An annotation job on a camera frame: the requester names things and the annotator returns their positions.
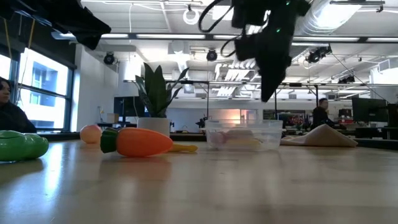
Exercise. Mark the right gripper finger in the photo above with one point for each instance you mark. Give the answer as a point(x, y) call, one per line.
point(281, 70)
point(248, 48)

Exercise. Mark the black ceiling spotlight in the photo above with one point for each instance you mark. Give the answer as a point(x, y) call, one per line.
point(211, 55)
point(109, 58)
point(317, 54)

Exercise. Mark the pink orange toy peach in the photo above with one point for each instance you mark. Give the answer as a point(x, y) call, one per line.
point(90, 134)

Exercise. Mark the seated person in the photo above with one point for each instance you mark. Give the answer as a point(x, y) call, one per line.
point(12, 119)

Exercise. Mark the green toy pea pod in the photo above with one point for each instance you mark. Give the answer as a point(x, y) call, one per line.
point(21, 146)

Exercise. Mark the black metal gantry frame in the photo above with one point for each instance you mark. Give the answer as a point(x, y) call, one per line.
point(316, 99)

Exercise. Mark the snake plant in white pot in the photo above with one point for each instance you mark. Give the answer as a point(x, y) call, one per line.
point(155, 93)

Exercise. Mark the pink toy fruit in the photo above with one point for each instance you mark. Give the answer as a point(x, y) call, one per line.
point(217, 138)

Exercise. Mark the beige pink cloth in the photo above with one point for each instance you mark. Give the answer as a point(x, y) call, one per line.
point(323, 137)

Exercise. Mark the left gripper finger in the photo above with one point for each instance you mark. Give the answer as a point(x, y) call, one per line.
point(81, 18)
point(90, 39)

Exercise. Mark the orange toy carrot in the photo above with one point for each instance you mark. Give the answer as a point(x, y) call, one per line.
point(140, 142)

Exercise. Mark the black computer monitor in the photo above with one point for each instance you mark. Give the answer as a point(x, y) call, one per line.
point(368, 109)
point(129, 106)

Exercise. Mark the clear plastic tupperware container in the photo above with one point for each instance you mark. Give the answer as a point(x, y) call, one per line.
point(273, 137)

